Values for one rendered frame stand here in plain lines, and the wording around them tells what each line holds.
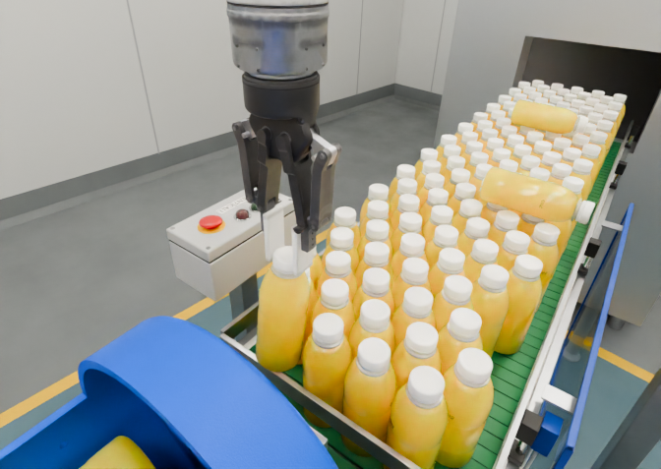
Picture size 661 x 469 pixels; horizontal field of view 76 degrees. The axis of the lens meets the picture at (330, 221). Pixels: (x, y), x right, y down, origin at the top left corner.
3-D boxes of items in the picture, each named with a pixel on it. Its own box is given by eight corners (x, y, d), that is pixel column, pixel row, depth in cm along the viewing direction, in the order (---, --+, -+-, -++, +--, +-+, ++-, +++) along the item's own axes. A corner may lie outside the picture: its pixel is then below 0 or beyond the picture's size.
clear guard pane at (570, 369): (482, 586, 81) (566, 447, 55) (567, 336, 135) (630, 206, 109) (485, 588, 81) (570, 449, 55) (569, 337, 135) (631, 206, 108)
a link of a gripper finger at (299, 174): (298, 124, 45) (308, 124, 44) (315, 218, 50) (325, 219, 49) (272, 135, 42) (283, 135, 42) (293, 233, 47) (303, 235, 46)
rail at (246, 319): (221, 343, 67) (219, 329, 65) (515, 104, 176) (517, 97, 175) (225, 345, 66) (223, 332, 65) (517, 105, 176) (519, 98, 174)
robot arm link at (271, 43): (282, 12, 32) (285, 90, 35) (349, 3, 38) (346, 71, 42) (203, 2, 37) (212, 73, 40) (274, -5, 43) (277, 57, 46)
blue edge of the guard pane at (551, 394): (458, 575, 83) (531, 429, 56) (552, 330, 138) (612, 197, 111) (484, 595, 81) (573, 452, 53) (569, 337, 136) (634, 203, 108)
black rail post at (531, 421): (504, 457, 58) (519, 423, 53) (510, 440, 60) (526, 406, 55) (520, 467, 57) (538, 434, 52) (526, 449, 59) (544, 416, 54)
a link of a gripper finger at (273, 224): (267, 216, 50) (262, 213, 50) (270, 263, 53) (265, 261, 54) (283, 205, 52) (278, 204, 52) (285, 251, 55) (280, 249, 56)
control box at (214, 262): (175, 277, 72) (164, 227, 66) (259, 226, 85) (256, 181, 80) (215, 303, 67) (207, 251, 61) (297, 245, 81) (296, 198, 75)
